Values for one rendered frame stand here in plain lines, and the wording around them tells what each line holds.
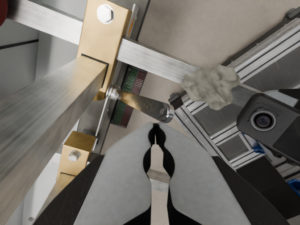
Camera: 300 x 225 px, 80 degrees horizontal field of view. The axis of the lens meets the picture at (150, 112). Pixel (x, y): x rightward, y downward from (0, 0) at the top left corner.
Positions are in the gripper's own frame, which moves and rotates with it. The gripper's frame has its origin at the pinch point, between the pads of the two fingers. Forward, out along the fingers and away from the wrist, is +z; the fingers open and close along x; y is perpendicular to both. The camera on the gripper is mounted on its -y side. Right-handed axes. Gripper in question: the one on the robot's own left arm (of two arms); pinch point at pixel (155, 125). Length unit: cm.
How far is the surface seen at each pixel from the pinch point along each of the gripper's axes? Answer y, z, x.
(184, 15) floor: -9, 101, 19
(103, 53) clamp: -2.6, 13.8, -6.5
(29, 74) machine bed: 6.7, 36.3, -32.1
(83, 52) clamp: -2.7, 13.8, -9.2
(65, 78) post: -1.9, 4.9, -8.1
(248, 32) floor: -1, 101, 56
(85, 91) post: -0.9, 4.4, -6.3
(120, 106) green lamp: 13.1, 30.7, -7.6
